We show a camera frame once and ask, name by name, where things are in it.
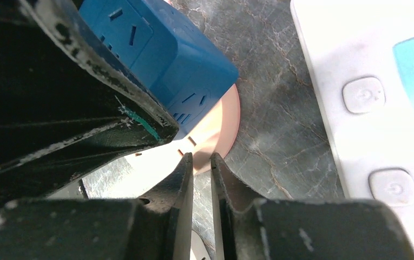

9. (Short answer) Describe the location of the white plug adapter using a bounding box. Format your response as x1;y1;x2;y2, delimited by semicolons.
190;230;211;260

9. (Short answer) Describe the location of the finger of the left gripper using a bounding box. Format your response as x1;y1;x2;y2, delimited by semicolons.
0;1;179;209

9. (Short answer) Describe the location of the dark blue cube socket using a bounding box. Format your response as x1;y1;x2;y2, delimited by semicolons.
79;0;239;139

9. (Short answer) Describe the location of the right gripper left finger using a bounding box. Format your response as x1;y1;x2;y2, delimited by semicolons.
0;153;193;259

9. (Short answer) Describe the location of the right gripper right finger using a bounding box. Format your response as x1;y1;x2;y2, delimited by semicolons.
211;153;414;259

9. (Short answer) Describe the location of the pink round socket base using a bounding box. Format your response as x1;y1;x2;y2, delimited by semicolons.
83;0;241;200

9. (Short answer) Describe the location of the long white power strip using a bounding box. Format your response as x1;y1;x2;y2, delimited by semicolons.
290;1;414;247

